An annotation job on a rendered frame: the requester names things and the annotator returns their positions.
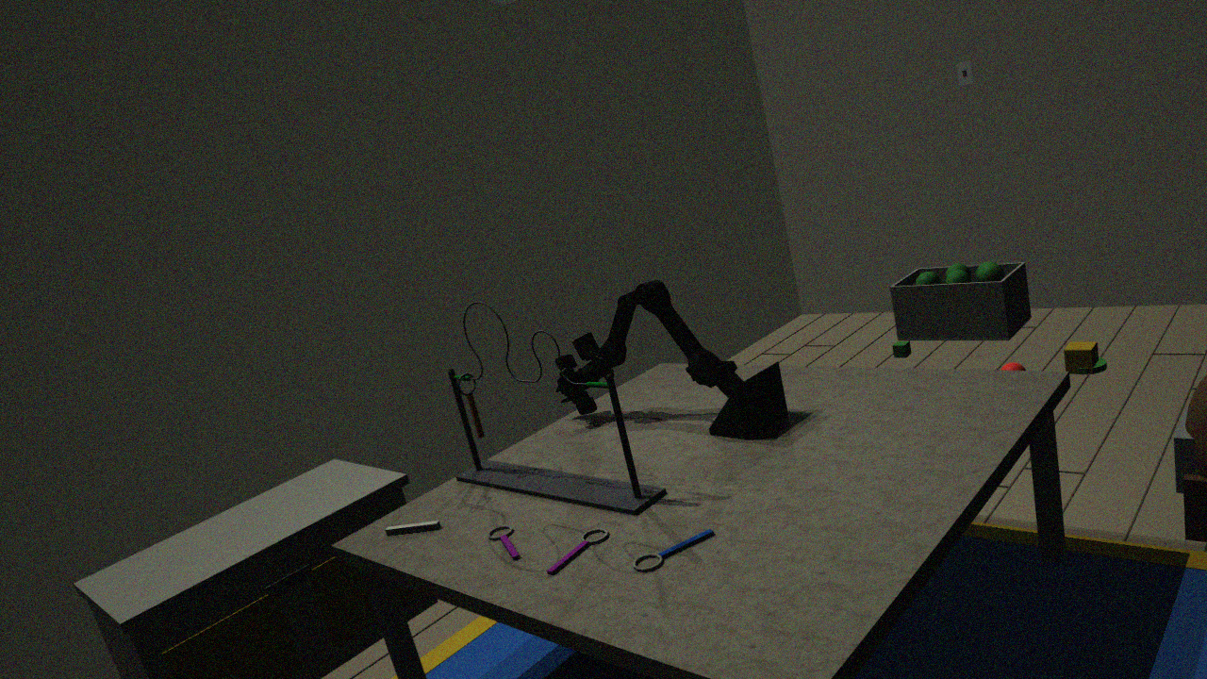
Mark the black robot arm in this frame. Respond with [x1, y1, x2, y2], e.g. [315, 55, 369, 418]
[556, 280, 744, 399]

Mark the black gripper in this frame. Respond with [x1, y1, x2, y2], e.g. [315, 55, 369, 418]
[560, 355, 597, 415]

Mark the purple handle with dark loop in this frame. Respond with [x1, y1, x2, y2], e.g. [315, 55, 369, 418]
[547, 528, 608, 575]
[488, 525, 521, 560]

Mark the grey loop with blue handle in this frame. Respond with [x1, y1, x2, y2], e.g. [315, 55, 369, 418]
[634, 529, 715, 570]

